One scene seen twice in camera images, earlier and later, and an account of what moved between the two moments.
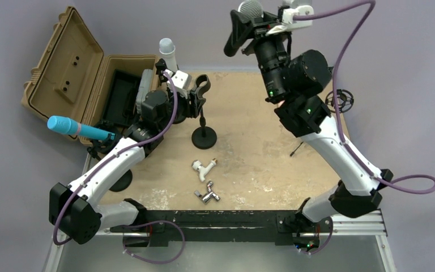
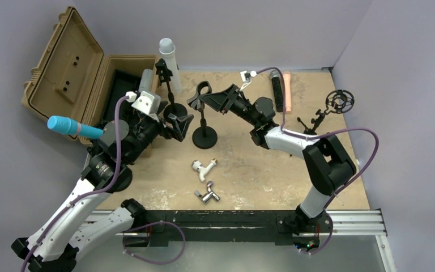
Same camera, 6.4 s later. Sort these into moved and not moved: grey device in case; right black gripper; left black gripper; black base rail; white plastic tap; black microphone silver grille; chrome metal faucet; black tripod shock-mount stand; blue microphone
Moved: right black gripper; left black gripper; black microphone silver grille
Not moved: black base rail; black tripod shock-mount stand; white plastic tap; chrome metal faucet; grey device in case; blue microphone
